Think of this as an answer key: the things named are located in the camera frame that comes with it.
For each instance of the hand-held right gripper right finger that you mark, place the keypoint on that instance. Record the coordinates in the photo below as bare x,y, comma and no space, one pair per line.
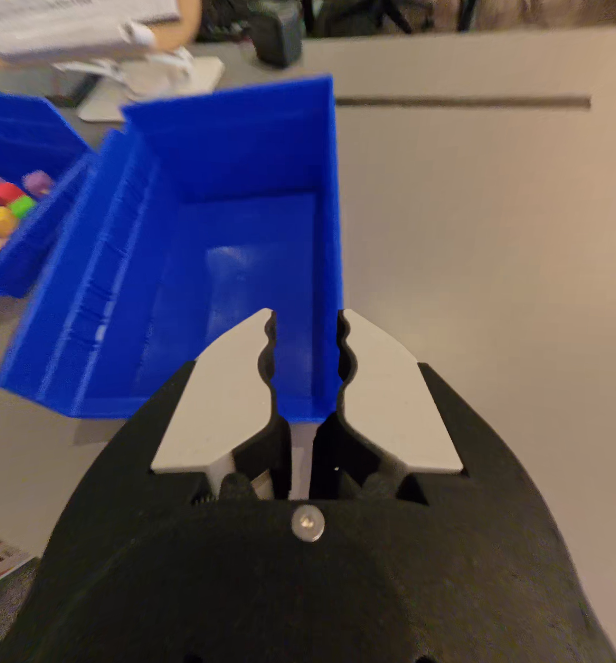
398,409

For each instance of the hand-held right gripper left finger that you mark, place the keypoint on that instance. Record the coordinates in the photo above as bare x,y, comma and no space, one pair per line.
217,409

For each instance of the blue plastic bin with cubes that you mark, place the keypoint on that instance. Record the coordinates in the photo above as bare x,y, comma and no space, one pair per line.
209,233

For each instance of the green wooden cube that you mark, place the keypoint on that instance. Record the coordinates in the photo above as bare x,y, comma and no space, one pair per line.
22,206

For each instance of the white stand base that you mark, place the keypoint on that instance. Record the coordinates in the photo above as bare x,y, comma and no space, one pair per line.
183,77

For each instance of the dark flat device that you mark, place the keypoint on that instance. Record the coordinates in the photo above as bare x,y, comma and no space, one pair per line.
77,90

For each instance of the black box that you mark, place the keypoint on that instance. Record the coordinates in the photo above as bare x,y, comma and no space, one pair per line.
276,36

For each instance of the instruction sheet on wooden board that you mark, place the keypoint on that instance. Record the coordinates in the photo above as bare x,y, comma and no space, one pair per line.
183,20

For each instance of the printed instruction sheet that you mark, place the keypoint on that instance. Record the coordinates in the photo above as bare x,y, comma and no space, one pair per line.
54,26

